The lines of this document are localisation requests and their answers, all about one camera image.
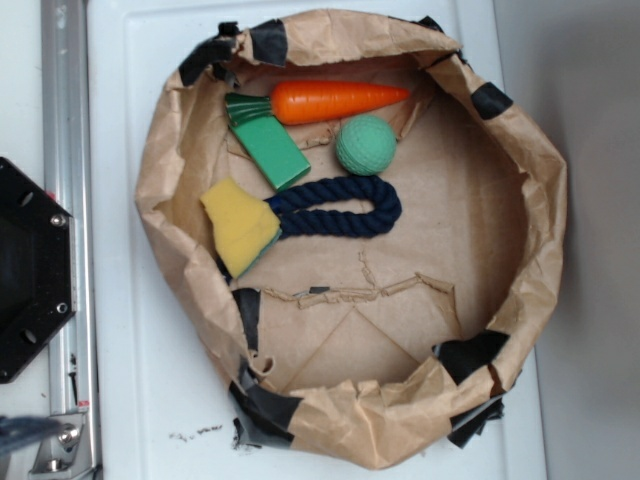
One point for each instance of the green dimpled ball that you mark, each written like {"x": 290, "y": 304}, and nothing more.
{"x": 366, "y": 145}

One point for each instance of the yellow sponge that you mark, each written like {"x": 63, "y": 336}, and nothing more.
{"x": 244, "y": 227}

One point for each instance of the green rectangular block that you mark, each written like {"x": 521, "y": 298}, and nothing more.
{"x": 273, "y": 150}

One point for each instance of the brown paper bag bin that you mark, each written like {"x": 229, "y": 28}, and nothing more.
{"x": 367, "y": 350}

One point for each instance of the orange toy carrot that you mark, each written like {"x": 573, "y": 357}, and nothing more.
{"x": 311, "y": 101}

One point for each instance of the blue denim cloth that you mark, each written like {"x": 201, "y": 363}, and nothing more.
{"x": 20, "y": 432}

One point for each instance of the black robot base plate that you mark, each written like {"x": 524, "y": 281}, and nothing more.
{"x": 36, "y": 274}

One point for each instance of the aluminium rail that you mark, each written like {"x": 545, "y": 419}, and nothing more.
{"x": 73, "y": 377}

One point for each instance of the metal corner bracket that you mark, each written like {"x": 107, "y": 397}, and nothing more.
{"x": 66, "y": 454}

